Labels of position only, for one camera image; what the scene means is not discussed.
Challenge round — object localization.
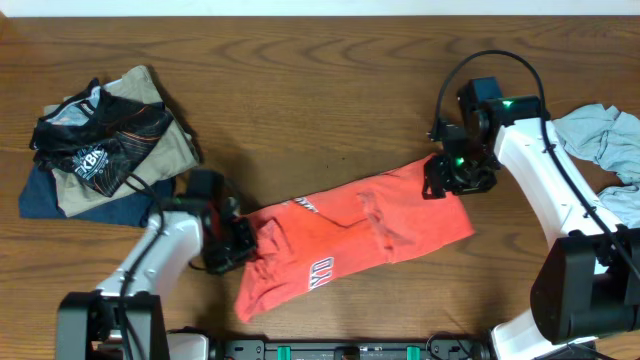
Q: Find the red orange polo shirt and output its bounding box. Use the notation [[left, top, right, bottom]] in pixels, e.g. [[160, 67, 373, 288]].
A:
[[234, 159, 474, 323]]

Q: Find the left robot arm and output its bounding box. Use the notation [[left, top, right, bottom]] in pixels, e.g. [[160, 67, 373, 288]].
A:
[[55, 169, 257, 359]]

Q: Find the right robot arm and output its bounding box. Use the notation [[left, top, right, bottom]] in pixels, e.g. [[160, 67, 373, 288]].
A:
[[422, 77, 639, 359]]

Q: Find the beige folded shirt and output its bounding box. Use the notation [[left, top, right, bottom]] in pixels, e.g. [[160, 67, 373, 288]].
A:
[[52, 65, 200, 217]]

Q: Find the black patterned jersey shirt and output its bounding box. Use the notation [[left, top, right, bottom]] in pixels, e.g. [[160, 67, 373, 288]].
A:
[[29, 78, 174, 197]]

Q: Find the light grey blue shirt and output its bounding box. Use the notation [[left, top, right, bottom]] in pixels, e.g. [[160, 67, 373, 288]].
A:
[[553, 104, 640, 228]]

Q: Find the navy blue folded shirt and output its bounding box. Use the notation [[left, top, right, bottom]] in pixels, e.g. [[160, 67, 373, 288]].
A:
[[18, 166, 154, 227]]

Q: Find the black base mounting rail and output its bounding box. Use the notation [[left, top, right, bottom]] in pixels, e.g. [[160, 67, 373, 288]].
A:
[[164, 327, 496, 360]]

